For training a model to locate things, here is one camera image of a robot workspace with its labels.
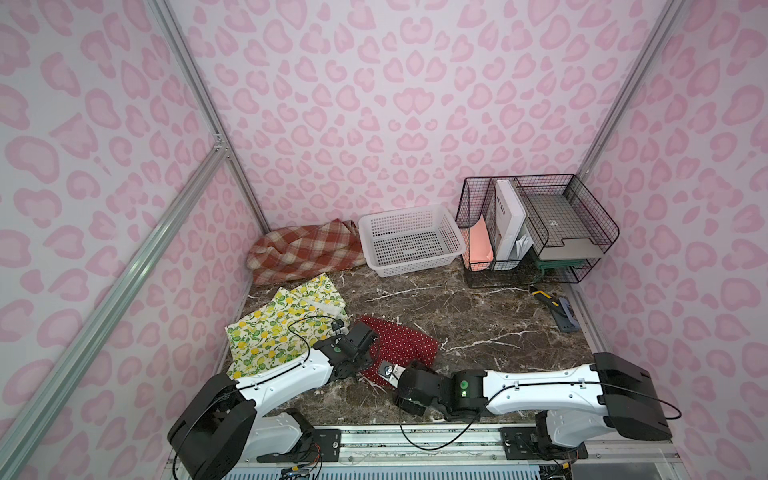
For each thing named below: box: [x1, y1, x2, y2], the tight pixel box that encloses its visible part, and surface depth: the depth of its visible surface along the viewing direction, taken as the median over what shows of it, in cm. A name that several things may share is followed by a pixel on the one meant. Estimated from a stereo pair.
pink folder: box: [459, 214, 494, 272], surface depth 106 cm
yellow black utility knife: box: [531, 290, 580, 333], surface depth 95 cm
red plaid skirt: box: [246, 218, 366, 284], surface depth 114 cm
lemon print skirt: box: [224, 273, 350, 379], surface depth 95 cm
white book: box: [494, 179, 527, 261], surface depth 97 cm
